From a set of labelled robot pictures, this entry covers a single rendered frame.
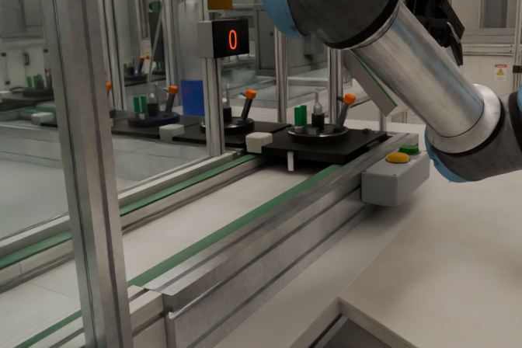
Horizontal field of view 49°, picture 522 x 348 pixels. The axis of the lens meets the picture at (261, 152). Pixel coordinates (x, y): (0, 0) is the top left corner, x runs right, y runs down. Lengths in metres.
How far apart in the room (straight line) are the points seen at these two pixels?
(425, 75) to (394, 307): 0.31
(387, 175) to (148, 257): 0.45
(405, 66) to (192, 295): 0.38
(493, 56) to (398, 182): 4.28
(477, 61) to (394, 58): 4.62
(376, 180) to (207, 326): 0.48
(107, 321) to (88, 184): 0.12
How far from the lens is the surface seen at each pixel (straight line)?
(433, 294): 0.86
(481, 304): 0.85
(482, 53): 5.30
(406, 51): 0.73
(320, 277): 0.89
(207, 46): 1.12
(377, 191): 1.07
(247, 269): 0.76
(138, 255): 0.87
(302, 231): 0.89
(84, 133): 0.47
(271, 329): 0.77
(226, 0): 1.15
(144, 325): 0.66
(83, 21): 0.48
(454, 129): 0.86
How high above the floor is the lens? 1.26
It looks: 14 degrees down
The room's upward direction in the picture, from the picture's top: 2 degrees counter-clockwise
